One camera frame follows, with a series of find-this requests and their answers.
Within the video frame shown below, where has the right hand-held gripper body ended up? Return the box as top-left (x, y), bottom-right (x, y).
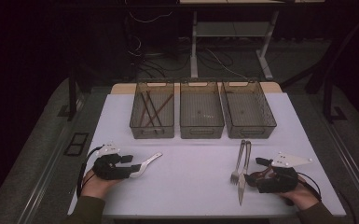
top-left (255, 151), bottom-right (313, 194)

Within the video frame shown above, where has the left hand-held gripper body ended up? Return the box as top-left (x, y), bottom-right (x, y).
top-left (91, 142), bottom-right (127, 181)

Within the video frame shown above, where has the metal table knife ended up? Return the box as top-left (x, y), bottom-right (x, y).
top-left (237, 139), bottom-right (252, 207)

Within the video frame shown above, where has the white ceramic spoon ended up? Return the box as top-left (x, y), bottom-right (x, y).
top-left (130, 151), bottom-right (164, 179)

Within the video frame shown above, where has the metal fork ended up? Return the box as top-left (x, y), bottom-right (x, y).
top-left (229, 139), bottom-right (246, 186)

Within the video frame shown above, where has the smoky clear plastic bin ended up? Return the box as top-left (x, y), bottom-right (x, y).
top-left (179, 81), bottom-right (226, 140)
top-left (220, 80), bottom-right (278, 140)
top-left (129, 81), bottom-right (175, 140)

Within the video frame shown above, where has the person's left hand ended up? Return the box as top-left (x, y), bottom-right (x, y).
top-left (80, 169), bottom-right (124, 200)

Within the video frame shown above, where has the person's right hand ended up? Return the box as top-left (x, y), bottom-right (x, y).
top-left (276, 180), bottom-right (321, 211)

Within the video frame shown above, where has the black slanted metal stand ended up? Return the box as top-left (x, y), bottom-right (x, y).
top-left (279, 12), bottom-right (359, 94)

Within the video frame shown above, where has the white metal desk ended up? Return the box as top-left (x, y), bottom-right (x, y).
top-left (178, 0), bottom-right (325, 81)

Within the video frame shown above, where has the left hand-held gripper black cable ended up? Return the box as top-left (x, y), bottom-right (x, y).
top-left (76, 145), bottom-right (105, 199)

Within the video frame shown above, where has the hand-held gripper black cable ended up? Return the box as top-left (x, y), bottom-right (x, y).
top-left (297, 172), bottom-right (323, 206)
top-left (76, 145), bottom-right (105, 199)

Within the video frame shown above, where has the right hand-held gripper black cable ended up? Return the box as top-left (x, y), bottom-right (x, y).
top-left (297, 172), bottom-right (323, 206)

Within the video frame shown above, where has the aluminium rail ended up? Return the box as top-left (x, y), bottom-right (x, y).
top-left (17, 122), bottom-right (76, 224)
top-left (324, 119), bottom-right (359, 213)

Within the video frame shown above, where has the black post stand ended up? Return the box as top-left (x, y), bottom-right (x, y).
top-left (322, 77), bottom-right (349, 123)
top-left (57, 71), bottom-right (85, 122)

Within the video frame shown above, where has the tangle of black cables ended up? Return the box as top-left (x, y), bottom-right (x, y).
top-left (127, 34), bottom-right (234, 80)

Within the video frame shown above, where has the white floor cable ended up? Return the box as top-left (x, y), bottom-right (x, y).
top-left (204, 48), bottom-right (250, 80)

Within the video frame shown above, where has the white hanging cable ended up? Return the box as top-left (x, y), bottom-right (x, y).
top-left (129, 10), bottom-right (173, 24)

